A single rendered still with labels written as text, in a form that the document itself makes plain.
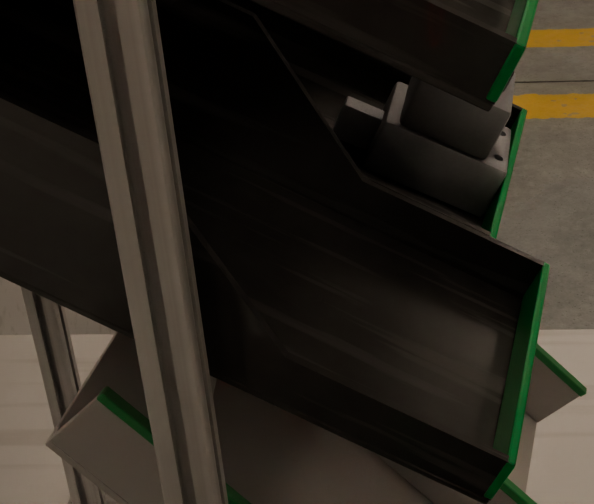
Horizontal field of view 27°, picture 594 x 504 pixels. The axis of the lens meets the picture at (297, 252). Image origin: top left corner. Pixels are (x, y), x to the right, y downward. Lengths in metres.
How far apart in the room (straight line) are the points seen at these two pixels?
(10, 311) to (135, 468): 1.07
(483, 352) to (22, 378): 0.65
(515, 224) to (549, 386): 2.10
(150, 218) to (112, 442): 0.14
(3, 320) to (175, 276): 1.16
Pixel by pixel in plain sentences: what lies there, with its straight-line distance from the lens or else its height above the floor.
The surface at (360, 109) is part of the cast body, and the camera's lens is 0.62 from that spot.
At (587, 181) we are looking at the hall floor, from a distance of 3.06.
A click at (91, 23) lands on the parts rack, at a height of 1.38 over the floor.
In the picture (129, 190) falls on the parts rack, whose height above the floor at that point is 1.33.
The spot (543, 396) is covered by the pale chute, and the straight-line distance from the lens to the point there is 0.80.
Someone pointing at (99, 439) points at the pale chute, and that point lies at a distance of 0.51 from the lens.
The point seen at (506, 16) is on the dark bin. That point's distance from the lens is 0.43.
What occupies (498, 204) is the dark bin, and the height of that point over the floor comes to 1.21.
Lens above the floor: 1.52
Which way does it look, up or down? 33 degrees down
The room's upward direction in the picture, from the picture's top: 5 degrees counter-clockwise
